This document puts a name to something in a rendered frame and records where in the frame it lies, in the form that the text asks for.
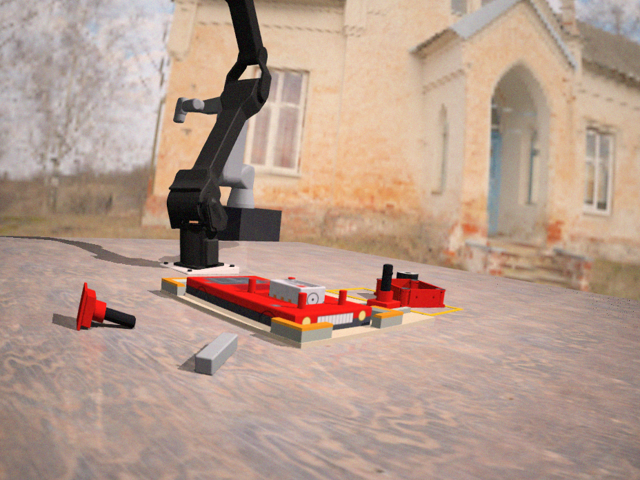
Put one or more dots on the red car hood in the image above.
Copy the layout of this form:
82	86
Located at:
417	294

